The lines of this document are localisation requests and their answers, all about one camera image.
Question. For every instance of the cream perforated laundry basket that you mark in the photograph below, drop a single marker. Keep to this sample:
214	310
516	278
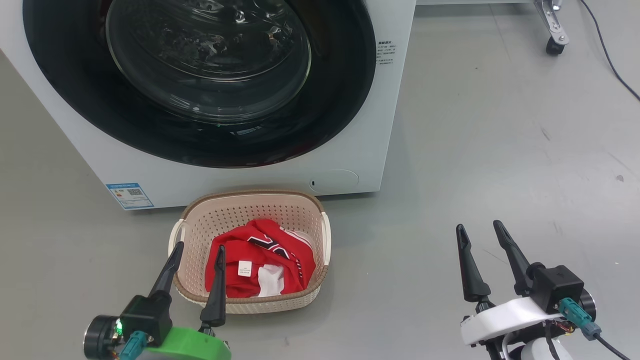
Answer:
225	220

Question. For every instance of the black cylindrical right gripper motor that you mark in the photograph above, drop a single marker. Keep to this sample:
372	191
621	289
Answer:
590	305

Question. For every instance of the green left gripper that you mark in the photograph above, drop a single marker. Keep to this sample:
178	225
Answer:
190	345

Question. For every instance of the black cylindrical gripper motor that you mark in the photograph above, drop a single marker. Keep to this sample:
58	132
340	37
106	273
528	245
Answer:
97	337
590	305

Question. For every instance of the washing machine glass door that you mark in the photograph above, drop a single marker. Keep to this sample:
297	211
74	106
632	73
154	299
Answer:
75	90

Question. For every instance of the white round filter cover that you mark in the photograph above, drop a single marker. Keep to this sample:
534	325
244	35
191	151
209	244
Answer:
337	181

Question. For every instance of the white front-load washing machine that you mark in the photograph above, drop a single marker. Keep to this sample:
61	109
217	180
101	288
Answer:
385	125

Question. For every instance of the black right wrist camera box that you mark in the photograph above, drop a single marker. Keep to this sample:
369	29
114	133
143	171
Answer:
555	290

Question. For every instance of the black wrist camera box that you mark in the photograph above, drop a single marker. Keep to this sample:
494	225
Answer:
145	317
555	290

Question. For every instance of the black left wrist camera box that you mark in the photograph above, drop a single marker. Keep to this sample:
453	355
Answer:
145	317

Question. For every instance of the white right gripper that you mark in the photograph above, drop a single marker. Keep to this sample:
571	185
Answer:
500	317

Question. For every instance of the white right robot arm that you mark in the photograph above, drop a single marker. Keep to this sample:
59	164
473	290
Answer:
537	352

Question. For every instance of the white cabinet panel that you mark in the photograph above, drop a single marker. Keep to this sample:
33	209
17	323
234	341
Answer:
475	1

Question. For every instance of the blue energy label sticker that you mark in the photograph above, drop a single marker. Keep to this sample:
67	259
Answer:
130	196

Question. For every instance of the black cylindrical left gripper motor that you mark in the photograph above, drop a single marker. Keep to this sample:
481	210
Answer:
97	337

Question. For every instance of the red and white jersey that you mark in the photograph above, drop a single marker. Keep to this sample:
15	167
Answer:
235	255

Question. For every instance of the metal leg with caster wheel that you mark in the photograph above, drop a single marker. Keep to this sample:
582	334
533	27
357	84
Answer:
552	25

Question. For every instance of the small black text sticker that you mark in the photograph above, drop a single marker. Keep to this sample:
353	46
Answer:
386	53

